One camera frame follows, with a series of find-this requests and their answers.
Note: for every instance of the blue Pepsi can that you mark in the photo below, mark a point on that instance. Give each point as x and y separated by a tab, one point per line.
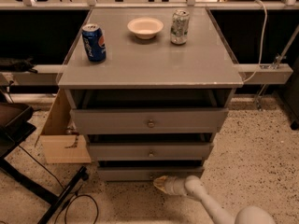
94	43

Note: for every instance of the grey bottom drawer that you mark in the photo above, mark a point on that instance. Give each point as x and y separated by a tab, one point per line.
147	170

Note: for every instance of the white bowl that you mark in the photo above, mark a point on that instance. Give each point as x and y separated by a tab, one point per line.
145	28

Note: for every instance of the grey drawer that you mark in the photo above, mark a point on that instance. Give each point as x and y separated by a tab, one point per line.
128	111
149	147
147	170

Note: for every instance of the cardboard box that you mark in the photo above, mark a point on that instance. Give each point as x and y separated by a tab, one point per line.
59	138

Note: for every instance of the grey top drawer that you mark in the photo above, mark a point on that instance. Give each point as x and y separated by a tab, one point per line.
128	111

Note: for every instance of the grey drawer cabinet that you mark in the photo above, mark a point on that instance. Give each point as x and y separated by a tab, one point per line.
134	63

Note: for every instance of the silver green soda can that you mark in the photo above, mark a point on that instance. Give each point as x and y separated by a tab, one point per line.
179	27

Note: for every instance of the metal rail beam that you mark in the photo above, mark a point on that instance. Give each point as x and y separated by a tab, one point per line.
49	75

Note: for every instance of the grey middle drawer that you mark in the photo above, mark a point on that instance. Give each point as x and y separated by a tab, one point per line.
149	147

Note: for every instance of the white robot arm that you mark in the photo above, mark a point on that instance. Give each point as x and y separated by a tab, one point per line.
192	187

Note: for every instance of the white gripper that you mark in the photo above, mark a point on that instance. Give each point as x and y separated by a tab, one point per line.
171	185

